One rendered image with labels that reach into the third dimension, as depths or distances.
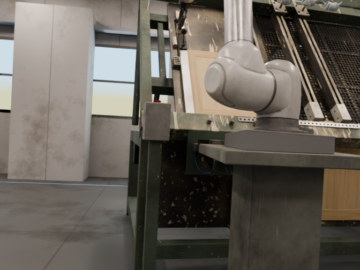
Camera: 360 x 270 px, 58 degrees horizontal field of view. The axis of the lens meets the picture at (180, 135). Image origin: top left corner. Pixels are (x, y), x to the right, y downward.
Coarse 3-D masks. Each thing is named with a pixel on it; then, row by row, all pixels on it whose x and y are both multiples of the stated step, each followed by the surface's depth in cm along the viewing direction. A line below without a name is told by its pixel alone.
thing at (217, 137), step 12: (192, 132) 174; (204, 132) 175; (216, 132) 176; (228, 132) 178; (192, 144) 174; (216, 144) 166; (192, 156) 174; (204, 156) 165; (192, 168) 174; (204, 168) 175; (216, 168) 177; (228, 168) 171
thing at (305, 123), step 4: (240, 120) 183; (244, 120) 184; (248, 120) 184; (252, 120) 185; (300, 124) 190; (304, 124) 191; (308, 124) 191; (312, 124) 192; (316, 124) 193; (320, 124) 193; (324, 124) 194; (328, 124) 195; (332, 124) 195; (336, 124) 196; (340, 124) 197; (344, 124) 197; (348, 124) 198; (352, 124) 199; (356, 124) 199; (352, 128) 197; (356, 128) 197
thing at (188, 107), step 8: (176, 16) 230; (176, 24) 227; (184, 56) 207; (184, 64) 203; (184, 72) 199; (184, 80) 195; (184, 88) 191; (184, 96) 188; (192, 96) 189; (184, 104) 186; (192, 104) 185; (192, 112) 182
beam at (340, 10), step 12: (156, 0) 243; (168, 0) 243; (204, 0) 245; (216, 0) 246; (252, 0) 250; (264, 0) 253; (264, 12) 258; (288, 12) 260; (312, 12) 261; (324, 12) 262; (336, 12) 264; (348, 12) 267; (348, 24) 274
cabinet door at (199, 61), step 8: (192, 56) 212; (200, 56) 214; (208, 56) 215; (216, 56) 217; (192, 64) 208; (200, 64) 209; (208, 64) 211; (192, 72) 203; (200, 72) 205; (192, 80) 199; (200, 80) 201; (192, 88) 195; (200, 88) 197; (200, 96) 193; (208, 96) 194; (200, 104) 189; (208, 104) 191; (216, 104) 192; (200, 112) 186; (208, 112) 187; (216, 112) 188; (224, 112) 189; (232, 112) 190; (240, 112) 192; (248, 112) 193
